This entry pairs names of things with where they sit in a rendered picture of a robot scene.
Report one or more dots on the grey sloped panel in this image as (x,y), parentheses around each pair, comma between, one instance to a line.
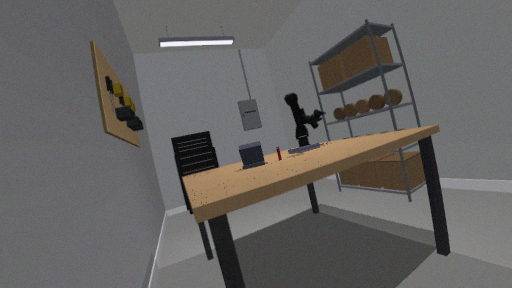
(251,155)

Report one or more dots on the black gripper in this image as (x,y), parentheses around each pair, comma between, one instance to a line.
(316,116)

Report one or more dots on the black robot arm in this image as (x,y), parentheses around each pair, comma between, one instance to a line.
(300,119)

